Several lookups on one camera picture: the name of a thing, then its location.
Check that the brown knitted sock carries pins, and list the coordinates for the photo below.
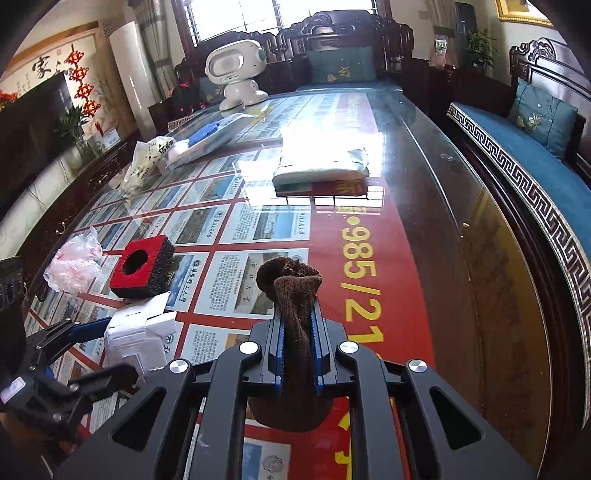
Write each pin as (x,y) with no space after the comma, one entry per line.
(295,295)

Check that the dark tall stand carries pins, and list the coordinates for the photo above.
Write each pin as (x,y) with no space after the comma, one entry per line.
(464,23)

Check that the red knot wall hanging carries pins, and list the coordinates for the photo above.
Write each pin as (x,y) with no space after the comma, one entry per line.
(81,76)

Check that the small printed bag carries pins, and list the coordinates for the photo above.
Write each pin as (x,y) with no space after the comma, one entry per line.
(442,50)

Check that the red black foam block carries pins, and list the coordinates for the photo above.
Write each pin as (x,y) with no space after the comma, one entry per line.
(147,272)

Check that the green potted plant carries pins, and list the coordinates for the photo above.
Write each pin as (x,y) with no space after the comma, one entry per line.
(480,48)

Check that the pink plastic bag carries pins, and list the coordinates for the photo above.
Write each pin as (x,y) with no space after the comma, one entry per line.
(74,263)

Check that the black flat television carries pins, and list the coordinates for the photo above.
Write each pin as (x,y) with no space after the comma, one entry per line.
(32,138)

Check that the dark bag with red trim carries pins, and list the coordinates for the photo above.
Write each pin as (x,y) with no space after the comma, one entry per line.
(187,99)

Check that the white green carton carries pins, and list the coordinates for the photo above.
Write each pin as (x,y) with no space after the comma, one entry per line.
(108,139)

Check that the large barred window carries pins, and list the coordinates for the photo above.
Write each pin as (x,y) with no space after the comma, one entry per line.
(286,14)

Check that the blue white flat package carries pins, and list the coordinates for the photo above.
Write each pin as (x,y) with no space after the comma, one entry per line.
(212,138)

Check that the dark wooden side table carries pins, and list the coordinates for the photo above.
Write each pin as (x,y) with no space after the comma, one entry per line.
(461,90)

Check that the white tower air conditioner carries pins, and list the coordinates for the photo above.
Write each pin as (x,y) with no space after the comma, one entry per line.
(134,74)

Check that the carved wooden bench blue mat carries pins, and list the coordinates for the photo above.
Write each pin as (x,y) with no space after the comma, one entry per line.
(521,157)

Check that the white robot toy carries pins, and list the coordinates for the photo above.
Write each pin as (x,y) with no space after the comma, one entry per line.
(233,62)

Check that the blue embroidered cushion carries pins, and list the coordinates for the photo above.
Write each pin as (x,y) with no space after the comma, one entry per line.
(210,92)
(542,117)
(341,64)

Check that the gold framed tree painting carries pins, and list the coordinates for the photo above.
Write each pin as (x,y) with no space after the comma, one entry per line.
(521,9)

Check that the bamboo plant in glass vase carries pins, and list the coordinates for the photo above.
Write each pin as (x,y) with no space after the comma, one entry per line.
(76,129)

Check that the red printed table poster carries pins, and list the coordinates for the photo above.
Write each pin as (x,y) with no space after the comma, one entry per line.
(397,258)

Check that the white patterned plastic bag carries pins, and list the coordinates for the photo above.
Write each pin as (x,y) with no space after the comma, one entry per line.
(147,164)

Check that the white paper box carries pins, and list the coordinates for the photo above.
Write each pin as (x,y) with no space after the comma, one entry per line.
(138,332)

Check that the small red ornament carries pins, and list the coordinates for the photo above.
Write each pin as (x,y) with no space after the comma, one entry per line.
(8,99)

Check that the patterned beige curtain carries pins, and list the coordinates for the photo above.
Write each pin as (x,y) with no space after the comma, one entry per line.
(438,11)
(159,41)

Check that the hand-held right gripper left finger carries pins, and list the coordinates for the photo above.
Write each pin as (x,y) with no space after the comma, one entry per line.
(277,355)

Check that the carved dark wooden sofa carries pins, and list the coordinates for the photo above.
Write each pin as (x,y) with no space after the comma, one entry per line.
(295,41)

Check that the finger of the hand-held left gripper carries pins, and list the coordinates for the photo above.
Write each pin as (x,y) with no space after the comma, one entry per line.
(90,330)
(111,376)

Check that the calligraphy wall scroll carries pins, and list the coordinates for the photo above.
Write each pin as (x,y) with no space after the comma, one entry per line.
(41,64)

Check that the dark wooden television console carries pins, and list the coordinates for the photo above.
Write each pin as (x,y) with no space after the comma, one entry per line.
(51,212)

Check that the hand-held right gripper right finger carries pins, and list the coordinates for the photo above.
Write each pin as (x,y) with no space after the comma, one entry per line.
(318,355)

